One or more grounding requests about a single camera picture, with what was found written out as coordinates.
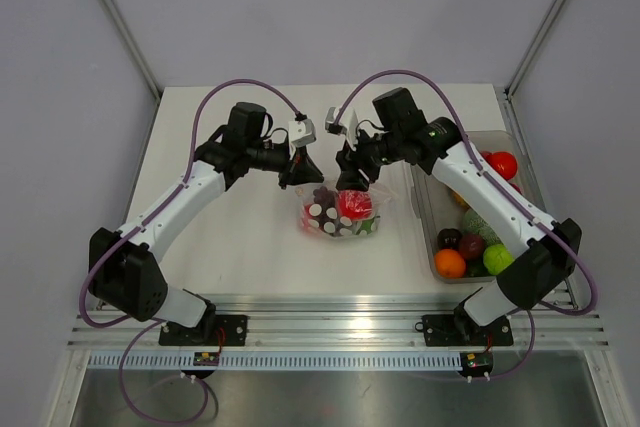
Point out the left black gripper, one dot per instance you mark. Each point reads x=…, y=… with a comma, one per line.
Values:
x=301, y=170

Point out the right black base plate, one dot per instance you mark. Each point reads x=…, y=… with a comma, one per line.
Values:
x=447, y=330

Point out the orange fruit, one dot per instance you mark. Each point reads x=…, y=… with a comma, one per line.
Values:
x=450, y=264

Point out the white slotted cable duct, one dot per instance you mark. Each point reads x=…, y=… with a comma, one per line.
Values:
x=277, y=361

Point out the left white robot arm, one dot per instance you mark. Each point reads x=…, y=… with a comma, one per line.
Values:
x=124, y=265

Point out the aluminium mounting rail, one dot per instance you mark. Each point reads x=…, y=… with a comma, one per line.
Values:
x=386, y=322

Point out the dark avocado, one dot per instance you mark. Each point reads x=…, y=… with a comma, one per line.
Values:
x=448, y=238

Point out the green bell pepper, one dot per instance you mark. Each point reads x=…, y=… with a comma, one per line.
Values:
x=368, y=226

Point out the red tomato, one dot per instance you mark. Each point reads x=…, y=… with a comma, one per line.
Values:
x=504, y=163
x=355, y=205

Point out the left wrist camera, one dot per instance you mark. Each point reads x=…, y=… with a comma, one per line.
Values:
x=300, y=134

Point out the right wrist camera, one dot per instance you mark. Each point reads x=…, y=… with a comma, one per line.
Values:
x=346, y=126

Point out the aluminium frame post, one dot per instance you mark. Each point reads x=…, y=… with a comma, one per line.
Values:
x=132, y=48
x=543, y=31

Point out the dark grape bunch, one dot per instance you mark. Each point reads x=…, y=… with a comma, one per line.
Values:
x=325, y=197

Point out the lime green fruit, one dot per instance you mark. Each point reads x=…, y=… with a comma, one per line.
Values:
x=496, y=258

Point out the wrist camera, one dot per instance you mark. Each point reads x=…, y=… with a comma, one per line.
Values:
x=346, y=126
x=300, y=134

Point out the left aluminium frame post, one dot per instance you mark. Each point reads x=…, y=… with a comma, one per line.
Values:
x=132, y=48

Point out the clear plastic food bin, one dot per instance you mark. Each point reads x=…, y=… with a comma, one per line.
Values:
x=437, y=208

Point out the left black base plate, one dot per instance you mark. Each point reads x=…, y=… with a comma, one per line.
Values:
x=230, y=329

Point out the dark purple plum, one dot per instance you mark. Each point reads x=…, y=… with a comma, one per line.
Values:
x=471, y=246

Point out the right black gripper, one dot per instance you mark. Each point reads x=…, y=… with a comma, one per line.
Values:
x=349, y=161

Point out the clear dotted zip bag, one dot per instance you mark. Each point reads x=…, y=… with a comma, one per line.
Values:
x=329, y=213

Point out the right aluminium frame post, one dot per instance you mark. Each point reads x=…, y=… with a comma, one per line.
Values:
x=543, y=31

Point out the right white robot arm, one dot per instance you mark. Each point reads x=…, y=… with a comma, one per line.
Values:
x=544, y=250

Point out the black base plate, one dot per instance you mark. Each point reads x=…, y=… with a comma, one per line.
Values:
x=447, y=330
x=230, y=329

